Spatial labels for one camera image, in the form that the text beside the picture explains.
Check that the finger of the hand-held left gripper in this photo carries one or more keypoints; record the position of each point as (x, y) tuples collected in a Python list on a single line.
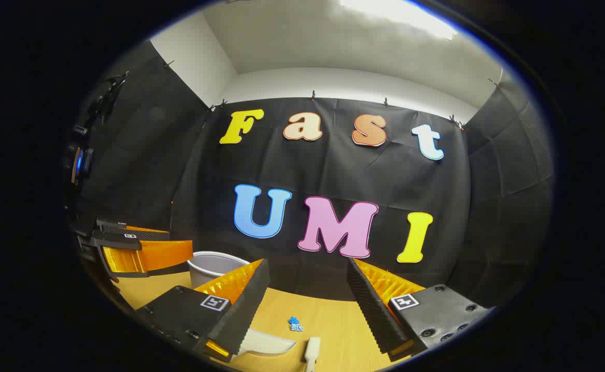
[(152, 256), (137, 233)]

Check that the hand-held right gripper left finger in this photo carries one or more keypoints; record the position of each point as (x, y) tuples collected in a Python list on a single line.
[(243, 310)]

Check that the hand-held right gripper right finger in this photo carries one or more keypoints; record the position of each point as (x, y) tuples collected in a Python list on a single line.
[(372, 310)]

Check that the grey dustpan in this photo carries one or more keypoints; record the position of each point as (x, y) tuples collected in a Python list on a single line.
[(266, 343)]

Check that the grey garbage bin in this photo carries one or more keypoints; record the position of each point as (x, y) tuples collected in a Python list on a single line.
[(214, 266)]

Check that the light blue paper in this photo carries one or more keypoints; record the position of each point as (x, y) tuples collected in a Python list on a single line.
[(297, 327)]

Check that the small grey broom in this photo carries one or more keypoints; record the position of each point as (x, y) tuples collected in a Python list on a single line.
[(313, 351)]

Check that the wooden desktop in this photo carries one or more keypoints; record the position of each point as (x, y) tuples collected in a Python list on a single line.
[(328, 320)]

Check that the black device with blue light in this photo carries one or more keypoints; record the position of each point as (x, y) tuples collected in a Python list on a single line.
[(77, 165)]

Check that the black backdrop cloth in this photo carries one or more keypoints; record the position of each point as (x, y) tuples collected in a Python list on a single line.
[(333, 170)]

